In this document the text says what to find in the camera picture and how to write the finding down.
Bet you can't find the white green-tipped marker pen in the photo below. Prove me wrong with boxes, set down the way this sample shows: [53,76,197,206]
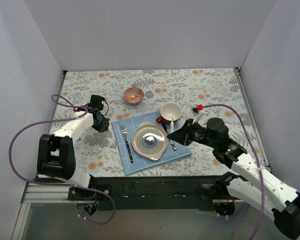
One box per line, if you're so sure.
[170,117,175,148]

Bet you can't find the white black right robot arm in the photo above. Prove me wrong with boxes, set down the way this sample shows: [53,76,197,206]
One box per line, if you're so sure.
[167,117,300,240]

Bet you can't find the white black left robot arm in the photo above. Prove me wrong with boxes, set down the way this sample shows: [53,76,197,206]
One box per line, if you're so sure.
[37,94,110,200]

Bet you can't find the silver patterned knife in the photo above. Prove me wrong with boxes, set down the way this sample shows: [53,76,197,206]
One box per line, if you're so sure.
[160,122,178,151]

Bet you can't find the blue checked placemat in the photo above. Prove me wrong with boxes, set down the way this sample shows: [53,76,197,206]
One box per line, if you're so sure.
[111,111,192,176]

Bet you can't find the silver fork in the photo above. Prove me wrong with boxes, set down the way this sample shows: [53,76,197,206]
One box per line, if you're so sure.
[120,125,134,164]

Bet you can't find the red white cup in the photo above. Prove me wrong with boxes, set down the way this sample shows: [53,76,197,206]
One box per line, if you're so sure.
[156,103,182,125]

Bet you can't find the cream grey plate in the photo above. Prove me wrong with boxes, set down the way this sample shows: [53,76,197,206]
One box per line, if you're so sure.
[131,122,168,161]

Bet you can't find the red patterned bowl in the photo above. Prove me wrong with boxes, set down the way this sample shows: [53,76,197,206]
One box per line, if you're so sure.
[123,87,145,104]

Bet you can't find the floral patterned tablecloth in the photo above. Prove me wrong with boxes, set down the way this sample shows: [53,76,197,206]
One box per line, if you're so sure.
[60,68,270,177]

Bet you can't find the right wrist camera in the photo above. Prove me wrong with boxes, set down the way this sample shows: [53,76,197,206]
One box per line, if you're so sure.
[191,104,207,125]

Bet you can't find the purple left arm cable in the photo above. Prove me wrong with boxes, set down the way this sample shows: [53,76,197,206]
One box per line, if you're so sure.
[8,94,116,224]

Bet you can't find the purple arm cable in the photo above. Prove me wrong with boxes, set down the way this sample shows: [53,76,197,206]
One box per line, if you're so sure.
[8,94,116,224]
[201,103,266,240]

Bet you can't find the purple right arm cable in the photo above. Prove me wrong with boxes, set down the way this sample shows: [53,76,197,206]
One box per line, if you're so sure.
[201,103,266,240]

